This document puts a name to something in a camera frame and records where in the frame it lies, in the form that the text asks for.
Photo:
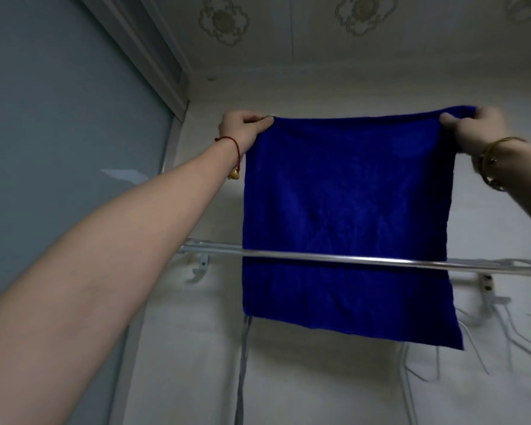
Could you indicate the person's left hand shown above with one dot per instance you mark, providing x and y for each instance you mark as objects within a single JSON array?
[{"x": 236, "y": 130}]

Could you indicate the person's right hand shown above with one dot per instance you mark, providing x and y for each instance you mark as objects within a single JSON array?
[{"x": 480, "y": 132}]

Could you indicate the person's left thumb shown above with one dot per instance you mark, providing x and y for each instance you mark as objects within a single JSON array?
[{"x": 261, "y": 125}]

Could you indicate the person's right thumb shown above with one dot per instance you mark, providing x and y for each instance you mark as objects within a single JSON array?
[{"x": 449, "y": 119}]

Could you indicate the blue towel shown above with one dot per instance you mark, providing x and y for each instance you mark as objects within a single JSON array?
[{"x": 345, "y": 216}]

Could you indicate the person's left forearm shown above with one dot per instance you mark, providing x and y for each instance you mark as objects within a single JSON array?
[{"x": 93, "y": 269}]

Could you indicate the person's right forearm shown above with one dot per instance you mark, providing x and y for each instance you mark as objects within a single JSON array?
[{"x": 524, "y": 181}]

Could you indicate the bunch of white clothes hangers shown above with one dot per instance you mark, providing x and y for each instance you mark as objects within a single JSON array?
[{"x": 504, "y": 318}]

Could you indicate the frosted glass sliding door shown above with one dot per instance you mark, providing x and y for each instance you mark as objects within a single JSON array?
[{"x": 48, "y": 106}]

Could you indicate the metal towel rail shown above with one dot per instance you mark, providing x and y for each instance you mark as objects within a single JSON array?
[{"x": 212, "y": 250}]

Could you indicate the metal rail bracket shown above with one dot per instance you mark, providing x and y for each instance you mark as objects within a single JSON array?
[
  {"x": 200, "y": 267},
  {"x": 488, "y": 283}
]

